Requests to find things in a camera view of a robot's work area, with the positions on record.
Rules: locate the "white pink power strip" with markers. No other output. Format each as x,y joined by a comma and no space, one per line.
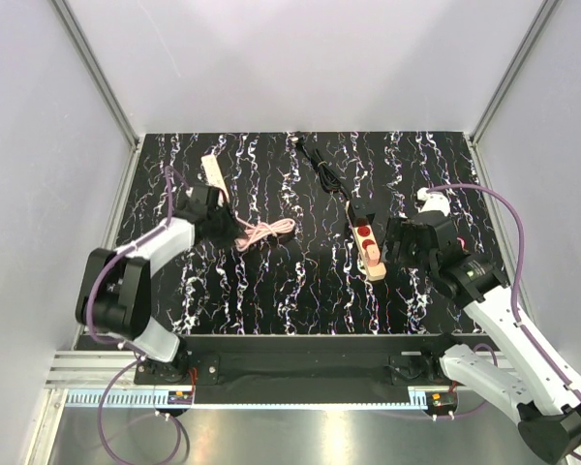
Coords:
213,173

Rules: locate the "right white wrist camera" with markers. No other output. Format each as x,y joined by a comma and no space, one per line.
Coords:
433,201

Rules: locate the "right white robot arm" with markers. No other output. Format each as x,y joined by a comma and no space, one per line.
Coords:
542,394

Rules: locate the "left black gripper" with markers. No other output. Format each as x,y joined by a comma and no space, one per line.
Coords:
233,229

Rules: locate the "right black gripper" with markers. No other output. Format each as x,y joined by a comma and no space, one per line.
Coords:
398,229

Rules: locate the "beige red power strip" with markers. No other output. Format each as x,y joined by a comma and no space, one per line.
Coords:
363,235

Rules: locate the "grey cable duct rail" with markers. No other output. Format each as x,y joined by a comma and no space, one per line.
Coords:
164,399

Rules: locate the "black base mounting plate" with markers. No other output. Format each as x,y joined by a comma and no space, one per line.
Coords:
223,360

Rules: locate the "black smart plug adapter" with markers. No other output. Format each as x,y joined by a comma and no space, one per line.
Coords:
361,211

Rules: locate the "pink cube plug adapter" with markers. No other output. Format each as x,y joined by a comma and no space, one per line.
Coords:
372,255

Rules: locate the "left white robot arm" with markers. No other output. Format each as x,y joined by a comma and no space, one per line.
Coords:
115,297

